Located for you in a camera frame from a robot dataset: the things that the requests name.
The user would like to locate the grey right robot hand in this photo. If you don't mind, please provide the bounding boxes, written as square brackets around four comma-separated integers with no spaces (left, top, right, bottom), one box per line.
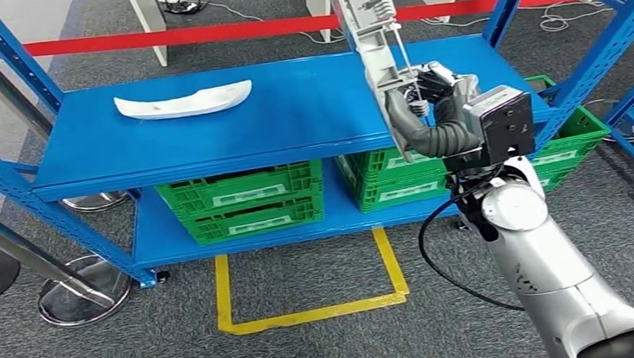
[383,59,486,147]

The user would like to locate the silver wheel hubcap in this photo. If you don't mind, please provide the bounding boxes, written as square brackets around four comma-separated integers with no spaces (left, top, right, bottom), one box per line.
[324,0,436,168]

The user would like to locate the white curved plastic part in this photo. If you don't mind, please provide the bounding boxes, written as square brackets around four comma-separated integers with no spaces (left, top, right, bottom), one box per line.
[112,79,255,125]

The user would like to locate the green plastic crate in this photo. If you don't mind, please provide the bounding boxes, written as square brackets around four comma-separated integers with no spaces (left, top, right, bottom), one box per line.
[523,69,615,170]
[180,191,328,248]
[335,141,450,192]
[533,160,579,194]
[153,159,326,223]
[351,172,453,216]

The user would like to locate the yellow floor tape square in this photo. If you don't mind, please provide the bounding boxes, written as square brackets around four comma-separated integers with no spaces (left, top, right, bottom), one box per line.
[210,225,412,338]

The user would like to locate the chrome stanchion base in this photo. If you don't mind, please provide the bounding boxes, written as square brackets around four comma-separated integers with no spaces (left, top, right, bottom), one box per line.
[582,95,634,147]

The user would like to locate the red barrier belt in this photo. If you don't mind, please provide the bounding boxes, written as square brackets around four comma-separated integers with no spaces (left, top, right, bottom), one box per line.
[19,0,634,60]

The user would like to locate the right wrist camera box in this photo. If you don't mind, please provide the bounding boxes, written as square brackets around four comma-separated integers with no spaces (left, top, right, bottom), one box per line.
[461,82,539,166]

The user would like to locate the white floor cable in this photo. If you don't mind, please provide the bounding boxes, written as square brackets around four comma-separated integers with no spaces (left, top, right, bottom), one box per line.
[204,0,348,56]
[419,0,618,44]

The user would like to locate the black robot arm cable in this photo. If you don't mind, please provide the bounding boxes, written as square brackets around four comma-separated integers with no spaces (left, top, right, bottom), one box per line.
[413,181,634,358]

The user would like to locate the black coiled cable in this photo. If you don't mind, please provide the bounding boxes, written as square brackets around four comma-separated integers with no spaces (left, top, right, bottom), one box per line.
[160,0,206,17]

